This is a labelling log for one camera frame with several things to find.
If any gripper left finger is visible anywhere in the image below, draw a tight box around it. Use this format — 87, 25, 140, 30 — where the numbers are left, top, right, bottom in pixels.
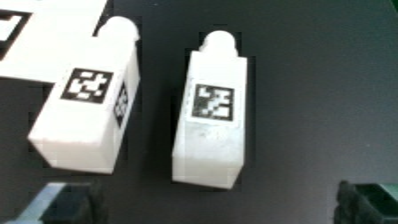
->
7, 182, 108, 224

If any white leg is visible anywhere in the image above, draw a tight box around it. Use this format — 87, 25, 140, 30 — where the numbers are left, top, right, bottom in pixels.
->
27, 15, 142, 176
172, 30, 247, 189

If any white marker sheet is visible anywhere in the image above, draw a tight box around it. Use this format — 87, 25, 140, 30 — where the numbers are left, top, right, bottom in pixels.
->
0, 0, 112, 83

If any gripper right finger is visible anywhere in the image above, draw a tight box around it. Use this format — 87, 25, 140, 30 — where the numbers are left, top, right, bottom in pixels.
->
334, 181, 398, 224

